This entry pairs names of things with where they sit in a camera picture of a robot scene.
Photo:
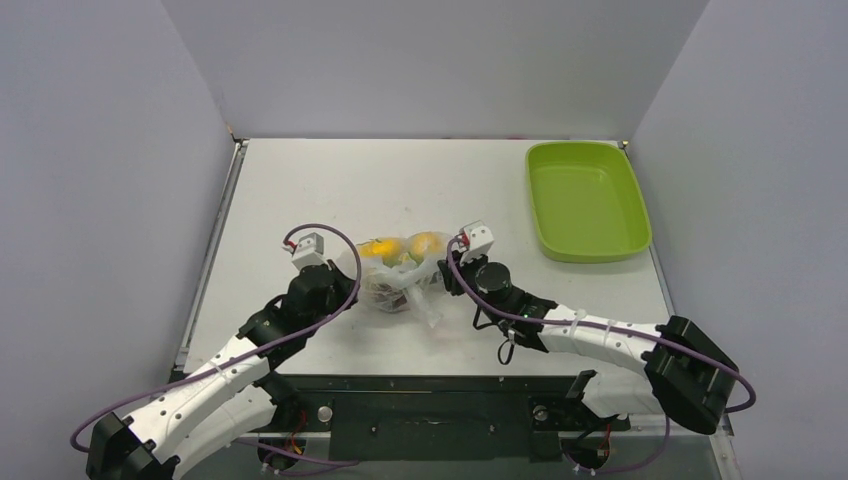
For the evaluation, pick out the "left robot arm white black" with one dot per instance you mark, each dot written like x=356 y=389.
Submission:
x=235 y=392

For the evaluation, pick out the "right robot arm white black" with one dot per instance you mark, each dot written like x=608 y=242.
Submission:
x=680 y=371

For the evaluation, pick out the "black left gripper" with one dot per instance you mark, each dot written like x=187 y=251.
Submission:
x=345 y=286

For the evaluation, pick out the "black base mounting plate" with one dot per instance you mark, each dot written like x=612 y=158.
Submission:
x=440 y=418

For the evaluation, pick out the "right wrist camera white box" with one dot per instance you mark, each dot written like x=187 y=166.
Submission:
x=476 y=238

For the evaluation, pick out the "green plastic tray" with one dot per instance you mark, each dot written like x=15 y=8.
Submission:
x=587 y=204

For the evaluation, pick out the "clear plastic bag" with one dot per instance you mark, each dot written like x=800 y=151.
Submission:
x=404 y=285

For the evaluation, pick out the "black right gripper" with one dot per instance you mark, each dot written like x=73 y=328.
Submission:
x=454 y=273

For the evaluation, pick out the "aluminium table rail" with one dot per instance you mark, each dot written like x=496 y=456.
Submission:
x=210 y=253

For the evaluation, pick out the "yellow fake fruit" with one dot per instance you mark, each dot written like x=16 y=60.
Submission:
x=425 y=245
x=386 y=249

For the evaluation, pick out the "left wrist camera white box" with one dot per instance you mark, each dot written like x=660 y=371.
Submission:
x=309 y=252

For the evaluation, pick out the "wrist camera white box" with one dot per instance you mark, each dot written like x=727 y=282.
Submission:
x=309 y=252
x=476 y=238

